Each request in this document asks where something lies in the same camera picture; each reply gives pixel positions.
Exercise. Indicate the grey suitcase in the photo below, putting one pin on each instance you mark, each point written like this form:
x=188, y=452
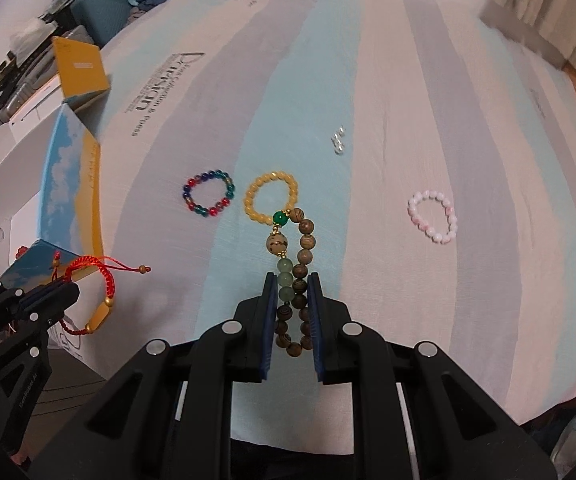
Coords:
x=21, y=75

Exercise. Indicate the teal suitcase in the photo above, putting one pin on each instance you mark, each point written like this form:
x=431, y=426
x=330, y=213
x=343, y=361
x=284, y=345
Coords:
x=102, y=19

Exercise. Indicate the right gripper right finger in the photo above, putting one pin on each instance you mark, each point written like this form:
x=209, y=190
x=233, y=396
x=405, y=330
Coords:
x=327, y=318

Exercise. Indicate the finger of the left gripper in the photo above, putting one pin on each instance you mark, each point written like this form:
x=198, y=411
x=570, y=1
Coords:
x=51, y=299

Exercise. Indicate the blue yellow cardboard box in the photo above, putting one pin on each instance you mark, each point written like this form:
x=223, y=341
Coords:
x=49, y=172

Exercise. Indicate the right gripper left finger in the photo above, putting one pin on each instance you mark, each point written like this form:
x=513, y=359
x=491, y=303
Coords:
x=254, y=343

